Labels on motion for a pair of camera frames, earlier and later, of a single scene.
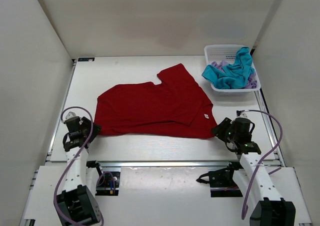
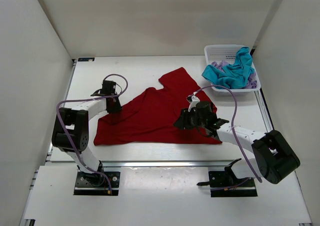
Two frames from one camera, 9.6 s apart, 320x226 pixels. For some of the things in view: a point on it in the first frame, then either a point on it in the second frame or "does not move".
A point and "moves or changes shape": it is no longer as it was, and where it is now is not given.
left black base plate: [108, 184] does not move
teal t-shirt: [234, 76] does not move
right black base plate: [222, 183] does not move
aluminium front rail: [166, 164] does not move
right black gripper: [220, 129] -> [186, 119]
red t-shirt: [177, 107] moves or changes shape
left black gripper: [92, 128] -> [113, 106]
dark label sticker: [86, 59] does not move
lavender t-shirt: [251, 84] does not move
